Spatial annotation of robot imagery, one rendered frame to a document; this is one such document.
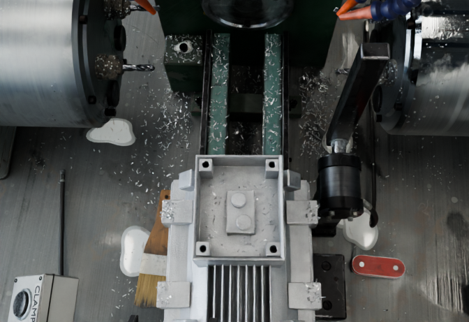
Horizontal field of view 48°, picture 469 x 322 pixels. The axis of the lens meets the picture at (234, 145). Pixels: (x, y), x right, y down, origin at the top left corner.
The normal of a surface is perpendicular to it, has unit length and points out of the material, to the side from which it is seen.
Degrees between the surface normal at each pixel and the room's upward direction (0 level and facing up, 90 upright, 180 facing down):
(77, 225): 0
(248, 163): 90
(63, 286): 50
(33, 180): 0
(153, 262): 0
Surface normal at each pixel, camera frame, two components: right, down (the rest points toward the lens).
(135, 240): -0.02, -0.35
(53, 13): -0.03, -0.13
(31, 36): -0.04, 0.14
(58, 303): 0.76, -0.20
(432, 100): -0.04, 0.66
